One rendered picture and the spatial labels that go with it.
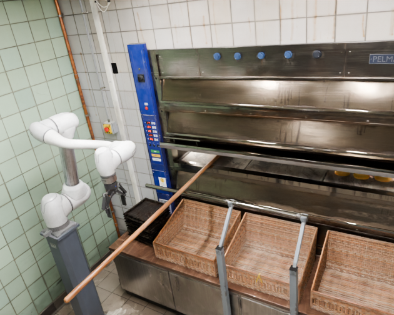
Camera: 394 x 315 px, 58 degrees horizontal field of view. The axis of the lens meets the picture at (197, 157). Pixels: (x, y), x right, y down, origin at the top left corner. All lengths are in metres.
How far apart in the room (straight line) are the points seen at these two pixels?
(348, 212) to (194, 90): 1.34
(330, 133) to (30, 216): 2.37
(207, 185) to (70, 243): 1.13
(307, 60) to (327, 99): 0.25
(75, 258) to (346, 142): 2.07
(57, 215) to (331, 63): 2.05
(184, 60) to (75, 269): 1.75
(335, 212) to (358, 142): 0.54
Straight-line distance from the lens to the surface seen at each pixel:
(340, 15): 2.17
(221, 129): 2.60
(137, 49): 2.77
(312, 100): 2.29
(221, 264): 2.42
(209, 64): 2.51
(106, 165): 2.04
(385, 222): 2.58
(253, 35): 2.32
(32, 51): 3.12
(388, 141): 2.32
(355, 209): 2.58
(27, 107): 3.08
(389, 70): 2.21
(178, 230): 3.13
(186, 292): 2.93
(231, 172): 2.73
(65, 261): 2.91
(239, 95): 2.44
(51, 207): 2.70
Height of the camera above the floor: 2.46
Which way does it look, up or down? 25 degrees down
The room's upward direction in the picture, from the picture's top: 8 degrees counter-clockwise
